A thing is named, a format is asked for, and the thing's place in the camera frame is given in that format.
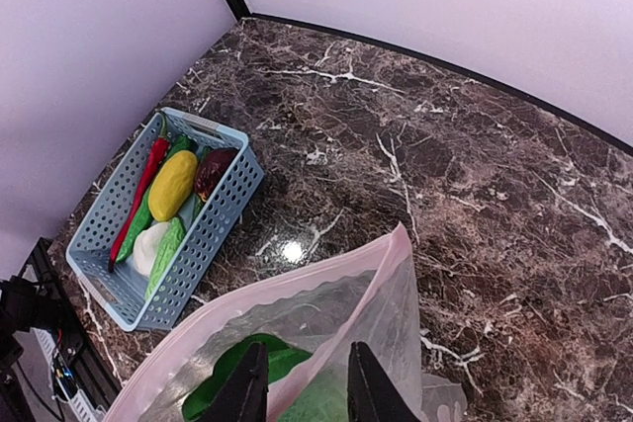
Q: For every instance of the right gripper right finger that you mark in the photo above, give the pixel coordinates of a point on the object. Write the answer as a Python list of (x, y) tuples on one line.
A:
[(371, 395)]

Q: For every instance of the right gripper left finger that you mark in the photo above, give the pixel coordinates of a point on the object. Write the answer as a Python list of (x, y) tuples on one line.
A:
[(243, 398)]

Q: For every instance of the clear zip top bag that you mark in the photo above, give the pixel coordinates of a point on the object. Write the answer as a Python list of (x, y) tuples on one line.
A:
[(366, 295)]

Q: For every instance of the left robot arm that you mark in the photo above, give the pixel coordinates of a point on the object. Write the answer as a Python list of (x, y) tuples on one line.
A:
[(22, 309)]

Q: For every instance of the blue plastic basket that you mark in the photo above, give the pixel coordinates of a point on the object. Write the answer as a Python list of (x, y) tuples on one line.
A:
[(121, 293)]

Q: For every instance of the green cucumber toy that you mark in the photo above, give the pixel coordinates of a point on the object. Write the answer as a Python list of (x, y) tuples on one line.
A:
[(167, 248)]

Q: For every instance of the white radish toy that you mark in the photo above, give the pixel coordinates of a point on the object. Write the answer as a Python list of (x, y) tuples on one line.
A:
[(146, 247)]

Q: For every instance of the red chili pepper toy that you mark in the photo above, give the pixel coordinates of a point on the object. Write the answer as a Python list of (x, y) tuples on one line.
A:
[(156, 155)]

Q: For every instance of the yellow corn toy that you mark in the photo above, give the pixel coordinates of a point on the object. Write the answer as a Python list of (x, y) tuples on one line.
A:
[(172, 185)]

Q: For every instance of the dark red apple toy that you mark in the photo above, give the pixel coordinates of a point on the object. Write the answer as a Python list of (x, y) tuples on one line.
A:
[(210, 171)]

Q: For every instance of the black front rail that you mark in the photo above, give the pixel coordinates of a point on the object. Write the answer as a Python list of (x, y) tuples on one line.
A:
[(74, 344)]

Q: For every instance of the white slotted cable duct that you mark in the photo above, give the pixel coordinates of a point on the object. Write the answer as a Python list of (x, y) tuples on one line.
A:
[(65, 384)]

